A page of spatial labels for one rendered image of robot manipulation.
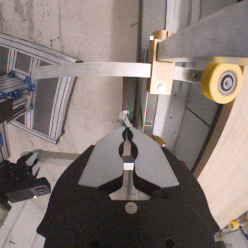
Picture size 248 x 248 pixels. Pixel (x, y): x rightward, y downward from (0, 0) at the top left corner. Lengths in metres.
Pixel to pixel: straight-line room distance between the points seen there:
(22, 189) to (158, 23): 0.57
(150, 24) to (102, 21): 0.79
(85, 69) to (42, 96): 0.89
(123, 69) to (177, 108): 0.35
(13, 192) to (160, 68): 0.43
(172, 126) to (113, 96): 0.71
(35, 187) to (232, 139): 0.49
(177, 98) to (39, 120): 1.16
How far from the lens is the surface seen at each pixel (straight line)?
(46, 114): 1.19
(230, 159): 0.42
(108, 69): 0.27
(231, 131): 0.33
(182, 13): 0.55
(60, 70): 0.30
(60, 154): 0.39
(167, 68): 0.27
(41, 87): 1.12
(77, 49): 1.17
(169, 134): 0.60
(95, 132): 1.33
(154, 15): 0.42
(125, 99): 0.40
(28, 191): 0.35
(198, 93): 0.50
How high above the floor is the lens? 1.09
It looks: 62 degrees down
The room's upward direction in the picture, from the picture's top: 180 degrees clockwise
